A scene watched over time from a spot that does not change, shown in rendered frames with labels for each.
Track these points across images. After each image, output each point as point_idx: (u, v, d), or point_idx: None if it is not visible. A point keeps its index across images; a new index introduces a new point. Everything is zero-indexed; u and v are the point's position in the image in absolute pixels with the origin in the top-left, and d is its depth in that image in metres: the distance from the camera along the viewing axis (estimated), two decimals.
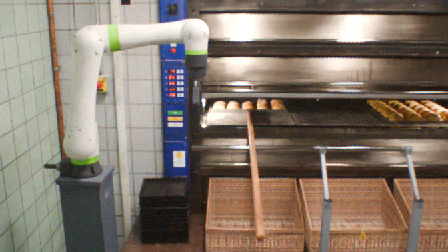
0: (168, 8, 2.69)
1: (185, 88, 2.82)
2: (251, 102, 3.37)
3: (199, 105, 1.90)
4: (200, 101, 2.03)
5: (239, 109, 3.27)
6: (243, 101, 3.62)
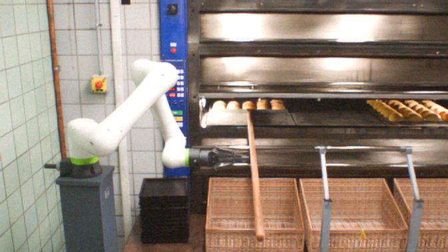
0: (168, 8, 2.69)
1: (185, 88, 2.82)
2: (251, 102, 3.37)
3: (234, 160, 2.30)
4: (236, 158, 2.31)
5: (239, 109, 3.27)
6: (243, 101, 3.62)
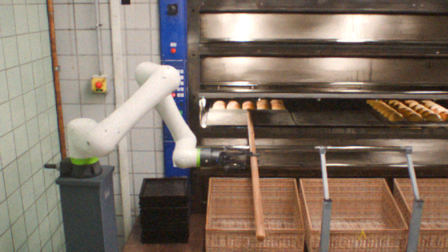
0: (168, 8, 2.69)
1: (185, 88, 2.82)
2: (251, 102, 3.37)
3: (245, 163, 2.31)
4: (247, 155, 2.30)
5: (239, 109, 3.27)
6: (243, 101, 3.62)
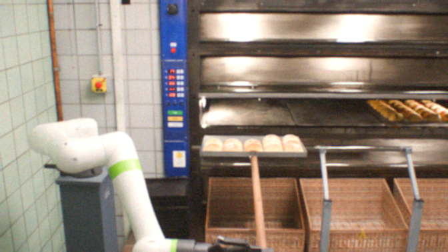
0: (168, 8, 2.69)
1: (185, 88, 2.82)
2: (255, 141, 2.47)
3: None
4: None
5: (240, 151, 2.38)
6: (245, 136, 2.73)
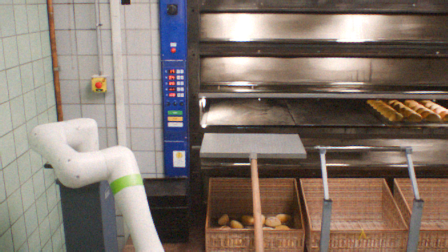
0: (168, 8, 2.69)
1: (185, 88, 2.82)
2: (249, 225, 2.89)
3: None
4: None
5: (240, 153, 2.39)
6: (245, 133, 2.73)
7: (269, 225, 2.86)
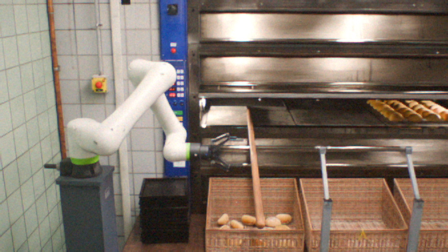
0: (168, 8, 2.69)
1: (185, 88, 2.82)
2: (249, 225, 2.89)
3: (229, 166, 2.38)
4: (231, 141, 2.36)
5: (239, 106, 3.35)
6: (243, 99, 3.70)
7: (269, 225, 2.86)
